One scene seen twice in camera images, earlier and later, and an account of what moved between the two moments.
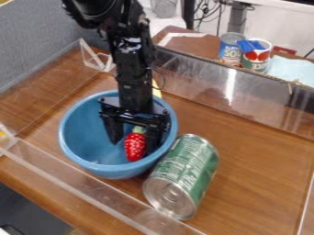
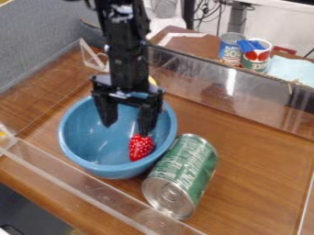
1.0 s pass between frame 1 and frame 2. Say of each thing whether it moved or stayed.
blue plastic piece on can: stayed
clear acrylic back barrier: stayed
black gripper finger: moved
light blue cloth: stayed
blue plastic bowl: stayed
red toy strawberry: moved
